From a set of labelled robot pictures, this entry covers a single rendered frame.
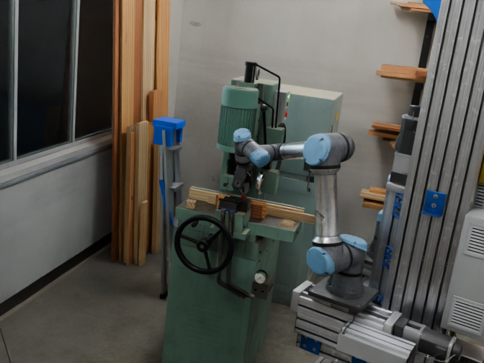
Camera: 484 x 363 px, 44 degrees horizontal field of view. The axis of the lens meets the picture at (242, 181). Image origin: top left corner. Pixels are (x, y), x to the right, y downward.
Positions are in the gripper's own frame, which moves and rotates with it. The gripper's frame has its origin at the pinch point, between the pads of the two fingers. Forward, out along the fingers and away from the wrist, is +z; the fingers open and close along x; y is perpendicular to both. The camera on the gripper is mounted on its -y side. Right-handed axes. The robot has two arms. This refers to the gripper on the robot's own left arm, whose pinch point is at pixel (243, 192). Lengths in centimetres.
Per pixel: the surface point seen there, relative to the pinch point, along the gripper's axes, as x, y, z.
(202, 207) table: 21.8, -0.2, 16.0
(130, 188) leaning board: 108, 70, 92
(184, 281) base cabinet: 26, -25, 45
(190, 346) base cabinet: 19, -43, 76
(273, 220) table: -13.7, 2.3, 17.5
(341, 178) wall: -24, 192, 164
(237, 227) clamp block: -1.0, -14.4, 8.2
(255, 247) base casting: -8.6, -12.1, 23.1
